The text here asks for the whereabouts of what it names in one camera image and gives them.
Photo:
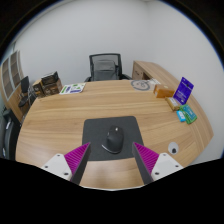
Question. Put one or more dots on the purple standing card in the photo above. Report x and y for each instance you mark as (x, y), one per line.
(183, 90)

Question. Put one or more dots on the green packet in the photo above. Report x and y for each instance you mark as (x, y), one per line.
(189, 114)

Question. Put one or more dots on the white round table grommet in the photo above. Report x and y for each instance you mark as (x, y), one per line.
(173, 148)

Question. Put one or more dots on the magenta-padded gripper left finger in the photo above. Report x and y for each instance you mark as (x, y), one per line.
(61, 165)

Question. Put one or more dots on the yellow small box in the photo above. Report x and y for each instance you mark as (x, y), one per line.
(172, 103)

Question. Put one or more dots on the small brown cardboard box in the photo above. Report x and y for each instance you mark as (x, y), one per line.
(37, 89)

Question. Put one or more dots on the black mesh office chair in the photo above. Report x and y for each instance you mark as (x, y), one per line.
(105, 68)

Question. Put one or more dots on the wooden shelf cabinet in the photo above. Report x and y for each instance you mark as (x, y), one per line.
(11, 76)

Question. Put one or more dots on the dark grey mouse pad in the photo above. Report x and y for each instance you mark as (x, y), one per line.
(95, 133)

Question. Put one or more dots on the large brown cardboard box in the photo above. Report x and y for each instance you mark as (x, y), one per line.
(52, 88)

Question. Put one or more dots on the large black office chair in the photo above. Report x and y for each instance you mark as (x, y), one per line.
(8, 136)

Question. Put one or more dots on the white printed paper sheet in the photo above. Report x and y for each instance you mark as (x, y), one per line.
(72, 88)

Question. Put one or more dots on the white round disc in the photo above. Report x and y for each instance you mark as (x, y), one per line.
(140, 85)

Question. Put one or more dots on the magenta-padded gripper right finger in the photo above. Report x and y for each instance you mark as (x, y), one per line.
(162, 165)

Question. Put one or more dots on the black computer mouse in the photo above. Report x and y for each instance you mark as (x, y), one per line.
(113, 139)

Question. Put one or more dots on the black box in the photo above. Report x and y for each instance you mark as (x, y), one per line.
(50, 78)

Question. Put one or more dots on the orange-brown box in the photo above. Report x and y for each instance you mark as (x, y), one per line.
(163, 91)

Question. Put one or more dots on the wooden side desk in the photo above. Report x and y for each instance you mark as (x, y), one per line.
(153, 70)

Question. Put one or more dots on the small black visitor chair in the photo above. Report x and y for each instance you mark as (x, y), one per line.
(24, 85)

